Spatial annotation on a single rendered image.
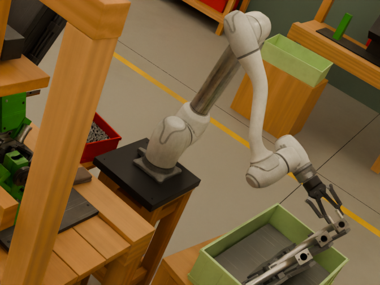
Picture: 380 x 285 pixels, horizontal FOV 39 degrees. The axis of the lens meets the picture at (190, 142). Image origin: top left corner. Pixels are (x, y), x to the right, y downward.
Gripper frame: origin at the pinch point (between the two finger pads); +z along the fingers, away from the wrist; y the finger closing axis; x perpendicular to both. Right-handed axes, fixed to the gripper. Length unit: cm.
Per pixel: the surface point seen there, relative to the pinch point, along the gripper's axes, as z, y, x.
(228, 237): -18.0, -41.9, 4.9
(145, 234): -37, -70, -6
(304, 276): 14.7, -21.5, 18.9
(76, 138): -63, -69, -90
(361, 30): -129, 266, 402
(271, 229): -9.2, -20.1, 35.0
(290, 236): -1.8, -13.9, 33.9
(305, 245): 1.1, -17.3, -1.6
